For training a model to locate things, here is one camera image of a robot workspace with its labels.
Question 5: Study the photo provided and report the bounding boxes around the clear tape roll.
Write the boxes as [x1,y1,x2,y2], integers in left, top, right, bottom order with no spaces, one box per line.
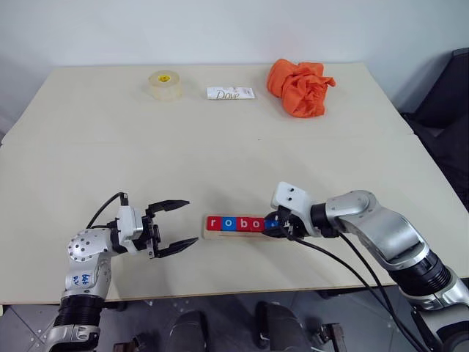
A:
[142,70,183,102]

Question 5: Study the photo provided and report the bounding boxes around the red blue letter blocks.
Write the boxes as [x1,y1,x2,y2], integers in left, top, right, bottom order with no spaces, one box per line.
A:
[201,215,294,241]

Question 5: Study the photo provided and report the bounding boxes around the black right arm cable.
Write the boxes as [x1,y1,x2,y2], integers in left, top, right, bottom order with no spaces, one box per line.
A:
[287,234,426,352]
[336,230,415,352]

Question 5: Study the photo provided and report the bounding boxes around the dark rounded shape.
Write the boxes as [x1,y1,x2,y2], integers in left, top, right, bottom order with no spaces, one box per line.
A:
[170,310,210,352]
[255,301,306,352]

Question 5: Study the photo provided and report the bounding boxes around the black chair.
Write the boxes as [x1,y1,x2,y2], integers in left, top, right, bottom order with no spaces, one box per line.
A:
[398,47,469,216]

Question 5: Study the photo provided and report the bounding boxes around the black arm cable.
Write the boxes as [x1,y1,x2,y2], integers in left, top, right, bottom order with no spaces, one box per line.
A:
[86,191,130,230]
[336,230,415,352]
[287,234,426,352]

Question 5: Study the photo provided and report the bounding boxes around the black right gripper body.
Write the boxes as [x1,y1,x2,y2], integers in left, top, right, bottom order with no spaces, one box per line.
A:
[276,205,313,240]

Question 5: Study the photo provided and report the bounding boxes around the orange crumpled cloth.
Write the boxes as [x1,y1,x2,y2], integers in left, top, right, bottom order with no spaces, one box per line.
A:
[266,58,337,119]

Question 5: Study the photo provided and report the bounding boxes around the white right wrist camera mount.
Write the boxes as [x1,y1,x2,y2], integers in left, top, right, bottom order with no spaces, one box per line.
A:
[270,181,314,221]

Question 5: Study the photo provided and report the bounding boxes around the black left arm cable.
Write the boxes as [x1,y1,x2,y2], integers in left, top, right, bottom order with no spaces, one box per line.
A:
[86,191,130,230]

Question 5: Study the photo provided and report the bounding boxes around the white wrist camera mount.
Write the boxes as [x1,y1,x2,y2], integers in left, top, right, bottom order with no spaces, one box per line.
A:
[116,205,144,256]
[270,181,314,221]

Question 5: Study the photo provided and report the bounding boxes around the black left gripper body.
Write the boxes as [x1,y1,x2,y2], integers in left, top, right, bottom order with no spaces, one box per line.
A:
[140,207,163,260]

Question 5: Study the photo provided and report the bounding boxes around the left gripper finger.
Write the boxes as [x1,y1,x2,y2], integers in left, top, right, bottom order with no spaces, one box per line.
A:
[150,237,200,260]
[145,199,191,221]

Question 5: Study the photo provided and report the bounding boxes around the white Dove soap box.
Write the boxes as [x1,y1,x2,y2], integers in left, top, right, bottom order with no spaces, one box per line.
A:
[205,86,256,101]

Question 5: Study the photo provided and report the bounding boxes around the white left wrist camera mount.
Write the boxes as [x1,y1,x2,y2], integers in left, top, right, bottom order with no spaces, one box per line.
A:
[116,205,144,256]

